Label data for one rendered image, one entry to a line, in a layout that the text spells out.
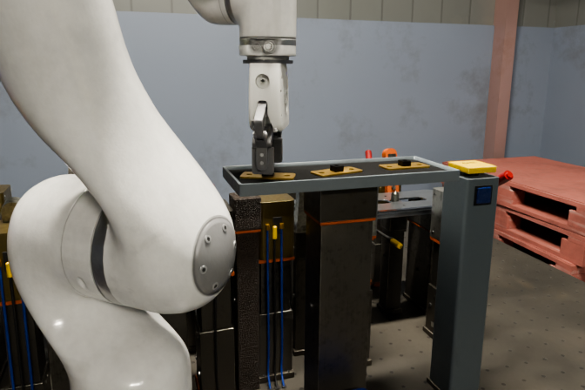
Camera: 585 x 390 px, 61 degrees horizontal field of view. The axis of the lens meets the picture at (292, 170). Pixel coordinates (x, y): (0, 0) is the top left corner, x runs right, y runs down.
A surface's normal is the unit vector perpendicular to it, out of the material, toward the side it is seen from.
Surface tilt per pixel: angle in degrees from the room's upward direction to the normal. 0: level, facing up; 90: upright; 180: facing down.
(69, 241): 74
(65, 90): 101
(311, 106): 90
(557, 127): 90
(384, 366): 0
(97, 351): 36
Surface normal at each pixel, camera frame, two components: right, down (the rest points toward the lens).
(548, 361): 0.01, -0.98
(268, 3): 0.07, 0.21
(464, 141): 0.29, 0.20
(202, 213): 0.78, -0.32
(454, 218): -0.95, 0.06
